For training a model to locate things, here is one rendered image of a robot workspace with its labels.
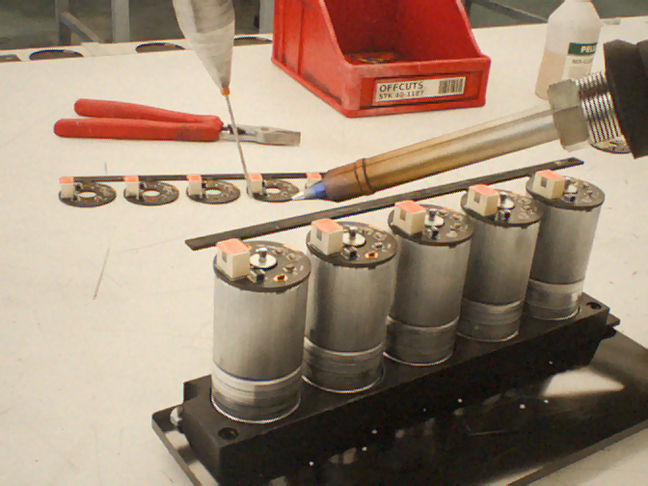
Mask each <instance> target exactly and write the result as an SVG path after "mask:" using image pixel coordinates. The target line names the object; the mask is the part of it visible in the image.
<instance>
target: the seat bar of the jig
mask: <svg viewBox="0 0 648 486"><path fill-rule="evenodd" d="M609 310H610V307H608V306H606V305H605V304H603V303H601V302H600V301H598V300H596V299H595V298H593V297H591V296H589V294H587V293H585V292H583V291H582V292H581V297H580V304H579V308H578V312H577V314H576V315H575V316H573V317H571V318H568V319H562V320H546V319H539V318H534V317H531V316H528V315H525V314H523V313H522V318H521V322H520V328H519V333H518V334H517V335H516V336H515V337H513V338H512V339H509V340H506V341H500V342H483V341H477V340H472V339H469V338H466V337H462V336H458V335H456V336H455V341H454V347H453V354H452V357H451V358H450V359H449V360H448V361H447V362H445V363H443V364H438V365H434V366H411V365H405V364H399V363H396V362H394V361H392V360H389V359H388V358H386V357H384V359H383V366H382V374H381V380H380V381H379V383H377V384H376V385H375V386H374V387H372V388H371V389H369V390H367V391H361V392H356V393H333V392H327V391H321V390H318V389H316V388H314V387H312V386H310V385H309V384H307V383H306V381H305V380H304V379H303V378H302V390H301V403H300V406H299V408H298V409H297V411H296V412H294V413H293V414H292V415H291V416H289V417H287V418H285V419H282V420H279V421H276V422H272V423H264V424H250V423H243V422H238V421H234V420H232V419H229V418H226V417H224V416H223V415H221V414H220V413H219V412H218V411H217V410H216V408H215V407H214V406H212V404H211V402H210V399H211V373H210V374H207V375H204V376H201V377H198V378H194V379H191V380H189V381H188V382H184V383H183V401H182V431H183V432H184V435H185V436H186V437H188V438H189V440H190V441H191V442H192V444H193V445H194V446H195V447H196V449H197V450H198V451H199V452H200V454H201V455H202V457H203V458H204V459H205V460H206V463H207V464H208V465H209V467H210V468H211V469H212V470H213V471H214V472H215V473H217V475H218V476H220V477H223V476H226V475H229V474H231V473H235V472H238V471H242V470H244V469H247V468H250V467H251V466H254V465H257V464H259V462H262V461H265V460H267V459H271V458H274V457H276V456H279V455H282V454H284V453H287V452H289V451H291V450H294V449H297V448H300V447H303V446H307V445H310V444H312V443H315V442H318V441H320V440H324V439H327V438H329V436H332V435H335V434H336V433H339V432H341V431H344V430H347V429H349V428H353V427H356V426H358V425H361V424H364V423H366V422H369V421H372V420H374V419H379V418H381V417H384V416H387V415H389V414H392V413H394V412H397V411H400V410H402V408H406V407H409V406H411V405H414V404H417V403H419V402H421V401H424V400H426V399H429V398H433V397H435V396H438V395H441V394H443V393H446V392H450V391H453V390H455V389H458V388H462V387H464V386H467V385H469V384H471V383H474V382H477V381H479V379H482V378H485V377H488V376H491V375H494V374H496V373H499V372H502V371H504V370H506V369H508V368H511V367H515V366H517V365H522V364H524V363H527V362H530V361H532V360H535V359H538V358H541V357H544V356H547V355H549V354H552V353H554V352H556V351H559V349H561V348H564V347H568V346H570V345H573V344H576V343H578V342H581V341H584V340H586V339H589V338H594V337H596V336H599V335H601V334H603V333H604V332H605V329H606V325H607V321H608V314H609Z"/></svg>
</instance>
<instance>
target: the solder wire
mask: <svg viewBox="0 0 648 486"><path fill-rule="evenodd" d="M225 100H226V104H227V107H228V111H229V118H230V121H231V126H232V130H233V134H234V138H235V142H236V145H237V149H238V154H240V158H241V162H242V166H243V170H244V174H245V177H246V181H247V186H248V190H249V194H250V198H251V199H253V198H254V195H253V191H252V187H251V183H250V179H249V175H248V171H247V167H246V163H245V159H244V155H243V150H242V147H241V143H240V139H238V135H237V131H236V127H235V122H234V118H233V114H232V111H231V107H230V100H229V96H228V95H225Z"/></svg>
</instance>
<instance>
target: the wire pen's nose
mask: <svg viewBox="0 0 648 486"><path fill-rule="evenodd" d="M181 31H182V30H181ZM182 33H183V35H184V37H185V38H186V39H187V40H188V41H189V42H190V44H191V46H192V48H193V49H194V51H195V53H196V54H197V56H198V57H199V59H200V60H201V62H202V64H203V66H204V67H205V69H206V72H207V73H208V75H209V76H210V78H211V79H212V81H214V83H215V84H216V85H217V87H218V88H220V89H224V88H227V87H228V86H229V85H230V78H231V63H232V50H233V36H234V18H233V21H232V22H231V23H230V24H229V25H227V26H226V27H224V28H222V29H220V30H217V31H213V32H209V33H202V34H193V33H187V32H184V31H182Z"/></svg>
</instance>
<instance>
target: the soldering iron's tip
mask: <svg viewBox="0 0 648 486"><path fill-rule="evenodd" d="M292 199H293V200H294V201H305V200H320V199H329V197H328V195H327V193H326V190H325V186H324V178H323V179H320V180H318V182H317V183H315V184H314V185H312V186H311V187H309V188H307V189H305V190H303V191H302V192H300V193H298V194H296V195H295V196H292Z"/></svg>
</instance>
